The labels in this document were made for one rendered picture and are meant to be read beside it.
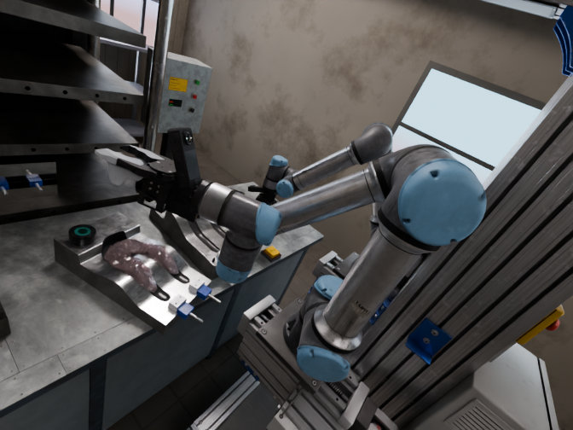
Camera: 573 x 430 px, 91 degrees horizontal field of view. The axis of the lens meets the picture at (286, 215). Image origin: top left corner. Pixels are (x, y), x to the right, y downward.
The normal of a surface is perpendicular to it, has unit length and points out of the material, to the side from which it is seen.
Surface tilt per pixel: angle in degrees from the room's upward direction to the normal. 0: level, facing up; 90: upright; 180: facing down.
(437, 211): 82
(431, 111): 90
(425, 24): 90
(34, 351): 0
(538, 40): 90
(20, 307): 0
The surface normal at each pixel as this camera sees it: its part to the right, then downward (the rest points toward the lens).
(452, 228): -0.15, 0.33
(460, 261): -0.58, 0.22
